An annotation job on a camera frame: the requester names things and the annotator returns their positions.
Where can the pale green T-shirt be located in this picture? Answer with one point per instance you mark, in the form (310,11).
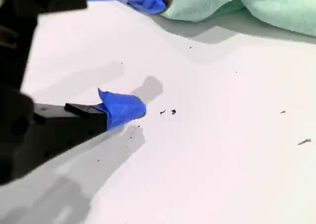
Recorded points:
(271,9)

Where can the small black crumb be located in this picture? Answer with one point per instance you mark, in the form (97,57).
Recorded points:
(173,112)

